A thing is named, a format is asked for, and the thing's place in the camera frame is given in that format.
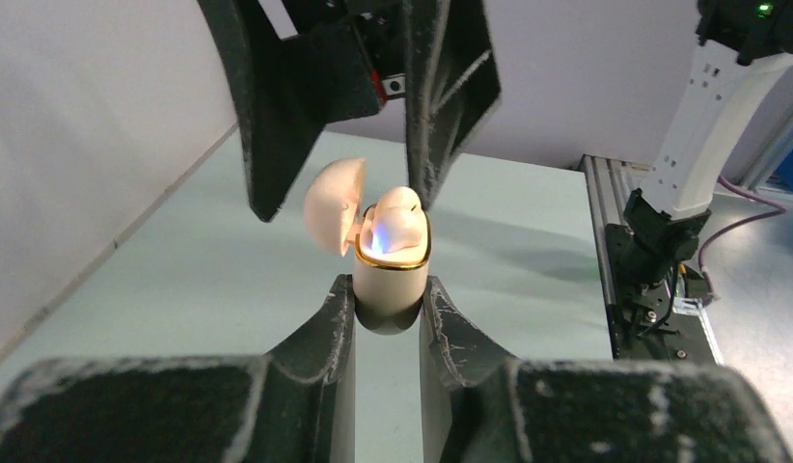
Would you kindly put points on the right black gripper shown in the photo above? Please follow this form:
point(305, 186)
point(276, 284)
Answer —
point(344, 61)

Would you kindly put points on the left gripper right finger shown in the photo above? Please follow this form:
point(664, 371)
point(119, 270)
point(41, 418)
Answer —
point(481, 403)

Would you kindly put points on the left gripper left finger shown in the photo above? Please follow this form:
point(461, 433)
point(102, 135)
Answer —
point(293, 403)

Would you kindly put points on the beige earbud charging case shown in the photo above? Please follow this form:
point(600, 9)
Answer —
point(387, 289)

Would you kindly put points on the beige earbud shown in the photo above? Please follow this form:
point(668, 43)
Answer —
point(402, 197)
point(394, 229)

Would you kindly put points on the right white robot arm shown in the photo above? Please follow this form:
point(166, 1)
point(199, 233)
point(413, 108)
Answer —
point(743, 47)

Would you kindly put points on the aluminium frame rail front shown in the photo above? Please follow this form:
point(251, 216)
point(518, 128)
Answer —
point(609, 183)

